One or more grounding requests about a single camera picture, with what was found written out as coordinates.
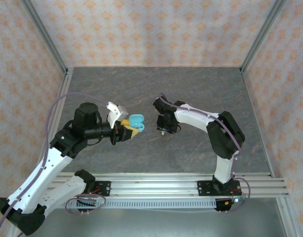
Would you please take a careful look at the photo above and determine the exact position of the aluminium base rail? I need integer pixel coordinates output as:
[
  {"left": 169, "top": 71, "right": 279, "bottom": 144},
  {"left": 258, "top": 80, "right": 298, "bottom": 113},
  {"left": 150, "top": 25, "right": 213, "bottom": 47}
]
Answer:
[{"left": 49, "top": 172, "right": 289, "bottom": 199}]

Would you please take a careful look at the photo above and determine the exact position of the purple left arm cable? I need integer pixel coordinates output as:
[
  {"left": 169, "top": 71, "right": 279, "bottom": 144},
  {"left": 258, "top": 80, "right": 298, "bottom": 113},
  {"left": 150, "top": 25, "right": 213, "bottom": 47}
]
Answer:
[{"left": 0, "top": 92, "right": 112, "bottom": 237}]

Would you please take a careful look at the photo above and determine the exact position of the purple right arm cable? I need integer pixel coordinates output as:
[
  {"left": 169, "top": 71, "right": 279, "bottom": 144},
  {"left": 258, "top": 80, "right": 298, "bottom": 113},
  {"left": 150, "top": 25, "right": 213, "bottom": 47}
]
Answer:
[{"left": 158, "top": 93, "right": 251, "bottom": 213}]

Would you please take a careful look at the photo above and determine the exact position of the blue earbud charging case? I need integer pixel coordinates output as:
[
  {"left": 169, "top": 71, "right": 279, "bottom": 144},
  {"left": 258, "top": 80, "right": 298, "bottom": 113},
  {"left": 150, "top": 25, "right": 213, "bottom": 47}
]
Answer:
[{"left": 128, "top": 114, "right": 146, "bottom": 132}]

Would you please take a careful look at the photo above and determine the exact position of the aluminium frame rail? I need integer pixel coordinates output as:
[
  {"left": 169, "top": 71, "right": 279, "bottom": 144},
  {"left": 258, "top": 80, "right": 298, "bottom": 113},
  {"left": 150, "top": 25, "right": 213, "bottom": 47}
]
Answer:
[{"left": 276, "top": 197, "right": 303, "bottom": 237}]

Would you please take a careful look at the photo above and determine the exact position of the wide aluminium side rail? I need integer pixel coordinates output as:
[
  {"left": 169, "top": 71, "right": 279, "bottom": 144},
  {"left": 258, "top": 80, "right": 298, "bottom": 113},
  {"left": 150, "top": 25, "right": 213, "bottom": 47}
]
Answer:
[{"left": 39, "top": 69, "right": 75, "bottom": 173}]

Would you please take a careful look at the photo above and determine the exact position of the grey metal sheet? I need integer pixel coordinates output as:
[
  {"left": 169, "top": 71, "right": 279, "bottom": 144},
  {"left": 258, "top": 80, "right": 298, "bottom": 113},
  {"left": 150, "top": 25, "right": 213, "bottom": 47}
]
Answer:
[{"left": 20, "top": 207, "right": 290, "bottom": 237}]

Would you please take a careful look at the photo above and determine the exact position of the slotted grey cable duct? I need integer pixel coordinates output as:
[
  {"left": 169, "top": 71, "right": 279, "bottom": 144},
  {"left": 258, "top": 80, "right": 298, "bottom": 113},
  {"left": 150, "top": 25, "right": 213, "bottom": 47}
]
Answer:
[{"left": 65, "top": 198, "right": 218, "bottom": 210}]

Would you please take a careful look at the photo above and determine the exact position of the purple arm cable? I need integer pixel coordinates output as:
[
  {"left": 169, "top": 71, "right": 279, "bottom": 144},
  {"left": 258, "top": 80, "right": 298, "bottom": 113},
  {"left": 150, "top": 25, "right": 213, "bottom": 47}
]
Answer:
[
  {"left": 0, "top": 92, "right": 112, "bottom": 237},
  {"left": 158, "top": 93, "right": 251, "bottom": 213}
]

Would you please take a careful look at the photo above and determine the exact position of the thin aluminium side rail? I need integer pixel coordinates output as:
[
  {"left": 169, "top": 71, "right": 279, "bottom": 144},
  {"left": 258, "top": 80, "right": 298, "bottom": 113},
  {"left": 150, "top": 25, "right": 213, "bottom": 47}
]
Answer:
[{"left": 240, "top": 70, "right": 275, "bottom": 178}]

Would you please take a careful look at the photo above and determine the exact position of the aluminium frame post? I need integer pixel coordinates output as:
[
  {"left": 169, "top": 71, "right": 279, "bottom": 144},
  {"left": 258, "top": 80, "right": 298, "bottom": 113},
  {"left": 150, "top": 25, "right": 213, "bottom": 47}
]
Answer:
[
  {"left": 240, "top": 0, "right": 287, "bottom": 74},
  {"left": 20, "top": 0, "right": 70, "bottom": 74}
]

